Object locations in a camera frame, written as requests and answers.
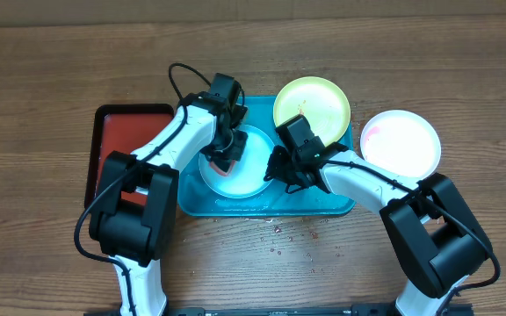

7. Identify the green and red sponge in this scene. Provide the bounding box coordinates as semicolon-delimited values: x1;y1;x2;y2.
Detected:
209;160;235;176

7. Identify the light blue plate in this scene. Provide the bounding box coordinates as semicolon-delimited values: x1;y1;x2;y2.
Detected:
199;125;274;198

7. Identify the yellow plate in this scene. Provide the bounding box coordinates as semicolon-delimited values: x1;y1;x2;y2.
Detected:
273;76;351;145

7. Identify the white plate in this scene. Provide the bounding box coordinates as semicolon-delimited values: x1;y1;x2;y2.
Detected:
360;110;442;178

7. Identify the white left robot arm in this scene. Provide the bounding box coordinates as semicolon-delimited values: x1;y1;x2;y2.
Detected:
74;92;248;315

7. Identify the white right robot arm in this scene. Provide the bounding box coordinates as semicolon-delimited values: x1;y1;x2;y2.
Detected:
265;143;501;315

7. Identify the blue plastic tray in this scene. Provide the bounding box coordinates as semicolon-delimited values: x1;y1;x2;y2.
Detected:
178;96;355;218

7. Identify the red tray with black rim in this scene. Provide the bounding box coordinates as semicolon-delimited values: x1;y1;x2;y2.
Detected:
84;104;175;206

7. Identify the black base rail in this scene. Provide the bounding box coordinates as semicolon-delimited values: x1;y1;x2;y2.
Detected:
83;302;473;316

